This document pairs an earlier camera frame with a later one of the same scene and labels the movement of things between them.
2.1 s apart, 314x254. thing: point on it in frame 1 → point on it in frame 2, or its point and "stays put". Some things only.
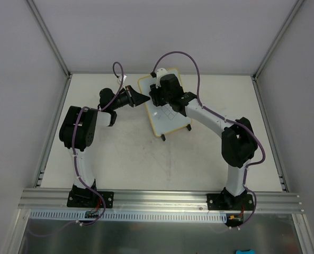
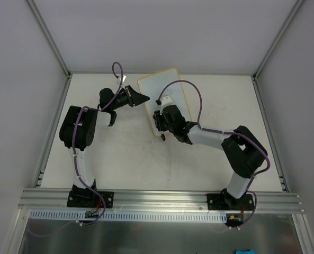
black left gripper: [131, 96] stays put
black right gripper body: [154, 95] → [158, 120]
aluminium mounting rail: [56, 200] stays put
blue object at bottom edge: [251, 251] stays put
